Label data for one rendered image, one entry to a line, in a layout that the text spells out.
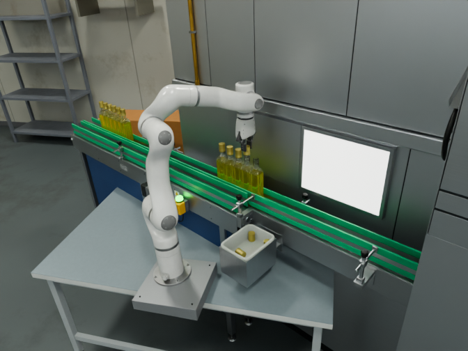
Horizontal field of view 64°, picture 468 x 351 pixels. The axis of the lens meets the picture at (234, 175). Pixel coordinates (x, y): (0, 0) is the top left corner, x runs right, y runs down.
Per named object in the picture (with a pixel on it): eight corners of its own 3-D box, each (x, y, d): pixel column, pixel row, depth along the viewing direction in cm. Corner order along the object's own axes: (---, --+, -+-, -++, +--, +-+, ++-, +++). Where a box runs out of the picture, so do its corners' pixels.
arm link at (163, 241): (159, 255, 172) (149, 212, 161) (145, 235, 186) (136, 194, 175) (182, 244, 177) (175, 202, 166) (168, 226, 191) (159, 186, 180)
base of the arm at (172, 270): (181, 289, 177) (175, 259, 168) (146, 282, 183) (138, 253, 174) (197, 262, 193) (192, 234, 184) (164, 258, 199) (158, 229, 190)
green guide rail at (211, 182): (248, 205, 193) (247, 193, 189) (246, 207, 193) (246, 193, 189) (83, 129, 300) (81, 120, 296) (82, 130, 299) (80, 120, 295)
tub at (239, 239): (276, 250, 182) (276, 236, 178) (246, 275, 168) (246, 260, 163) (249, 235, 192) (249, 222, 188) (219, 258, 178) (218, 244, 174)
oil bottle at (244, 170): (255, 198, 200) (255, 164, 189) (248, 203, 196) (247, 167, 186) (247, 195, 203) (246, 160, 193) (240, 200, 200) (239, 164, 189)
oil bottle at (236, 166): (247, 195, 203) (246, 160, 193) (240, 199, 200) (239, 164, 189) (239, 191, 207) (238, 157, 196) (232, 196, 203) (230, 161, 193)
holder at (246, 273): (282, 257, 189) (283, 232, 182) (247, 287, 172) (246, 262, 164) (256, 243, 200) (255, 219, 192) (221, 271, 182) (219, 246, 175)
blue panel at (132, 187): (253, 239, 217) (253, 214, 208) (232, 255, 206) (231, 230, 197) (108, 163, 314) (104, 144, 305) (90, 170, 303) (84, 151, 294)
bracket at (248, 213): (254, 221, 193) (253, 209, 190) (242, 229, 188) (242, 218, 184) (248, 218, 196) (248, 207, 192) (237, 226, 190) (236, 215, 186)
